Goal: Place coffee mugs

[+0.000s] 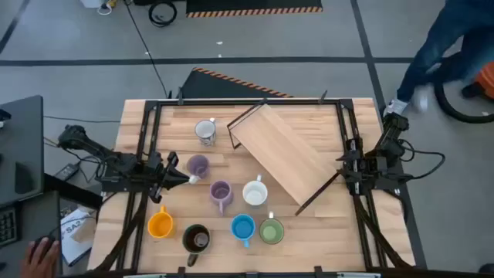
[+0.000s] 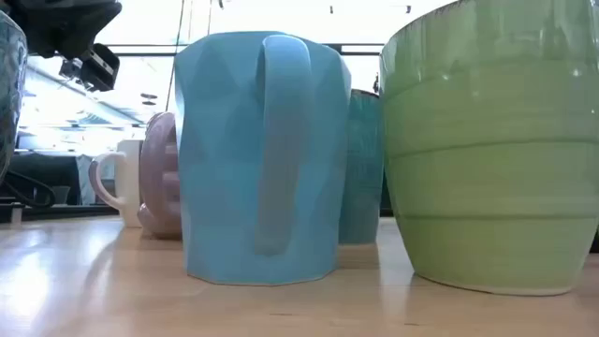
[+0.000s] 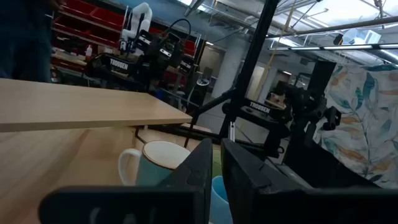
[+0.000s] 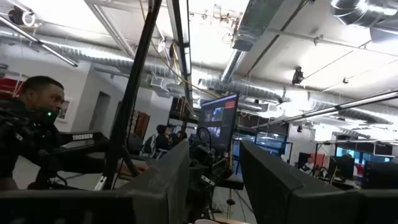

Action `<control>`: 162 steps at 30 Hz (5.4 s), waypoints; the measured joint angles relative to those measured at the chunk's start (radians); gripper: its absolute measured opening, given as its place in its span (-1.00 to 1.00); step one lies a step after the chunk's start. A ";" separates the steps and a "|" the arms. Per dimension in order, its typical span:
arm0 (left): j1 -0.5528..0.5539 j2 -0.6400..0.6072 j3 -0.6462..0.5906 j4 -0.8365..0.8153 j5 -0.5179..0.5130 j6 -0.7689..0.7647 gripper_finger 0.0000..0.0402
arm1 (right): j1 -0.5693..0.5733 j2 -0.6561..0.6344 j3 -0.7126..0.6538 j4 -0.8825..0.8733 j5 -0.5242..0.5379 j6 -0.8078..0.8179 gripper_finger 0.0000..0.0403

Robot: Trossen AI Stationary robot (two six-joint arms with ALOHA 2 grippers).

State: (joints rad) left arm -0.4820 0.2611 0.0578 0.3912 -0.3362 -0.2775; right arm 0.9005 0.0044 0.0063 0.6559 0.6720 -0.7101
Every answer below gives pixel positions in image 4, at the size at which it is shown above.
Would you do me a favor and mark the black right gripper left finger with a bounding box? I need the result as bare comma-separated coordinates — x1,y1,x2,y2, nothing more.
0,139,191,224

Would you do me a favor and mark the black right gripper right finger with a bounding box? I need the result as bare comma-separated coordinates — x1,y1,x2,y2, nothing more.
239,139,398,224

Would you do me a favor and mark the person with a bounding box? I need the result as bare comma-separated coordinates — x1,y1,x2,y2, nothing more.
300,157,315,174
174,129,188,147
0,76,150,191
154,124,175,153

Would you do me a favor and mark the black equipment cluster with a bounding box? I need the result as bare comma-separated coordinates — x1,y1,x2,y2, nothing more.
188,126,245,222

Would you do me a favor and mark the black computer monitor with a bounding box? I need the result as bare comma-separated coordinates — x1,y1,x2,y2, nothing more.
197,93,240,154
363,160,398,190
328,155,356,182

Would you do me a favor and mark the flexible silver ventilation duct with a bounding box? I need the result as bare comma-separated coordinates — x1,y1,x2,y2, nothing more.
195,76,396,125

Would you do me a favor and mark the black ceiling camera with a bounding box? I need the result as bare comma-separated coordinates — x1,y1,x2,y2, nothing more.
291,66,305,85

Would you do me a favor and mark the rectangular silver ventilation duct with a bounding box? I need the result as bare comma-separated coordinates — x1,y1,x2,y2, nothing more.
231,0,308,52

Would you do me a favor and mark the round silver ventilation duct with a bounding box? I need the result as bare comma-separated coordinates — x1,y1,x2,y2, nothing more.
329,0,398,43

